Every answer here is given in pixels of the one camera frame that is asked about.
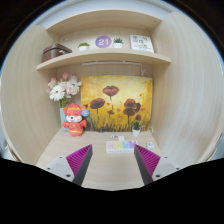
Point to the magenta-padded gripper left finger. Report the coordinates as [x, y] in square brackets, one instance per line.
[63, 166]

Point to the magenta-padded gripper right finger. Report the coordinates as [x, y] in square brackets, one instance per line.
[163, 166]

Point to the small potted green plant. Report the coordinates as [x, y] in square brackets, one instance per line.
[136, 131]

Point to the red plush toy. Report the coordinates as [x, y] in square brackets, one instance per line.
[75, 123]

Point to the pastel multicolour power strip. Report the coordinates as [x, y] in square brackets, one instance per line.
[120, 147]

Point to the pale blue vase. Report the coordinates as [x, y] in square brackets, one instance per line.
[62, 118]

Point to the pink and white flower bouquet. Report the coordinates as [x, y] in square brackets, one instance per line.
[61, 90]

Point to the yellow poppy flower painting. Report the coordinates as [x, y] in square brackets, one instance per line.
[123, 85]

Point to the white light bar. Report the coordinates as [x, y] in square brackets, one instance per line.
[110, 63]

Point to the wooden shelf unit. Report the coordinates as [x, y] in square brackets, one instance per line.
[103, 55]

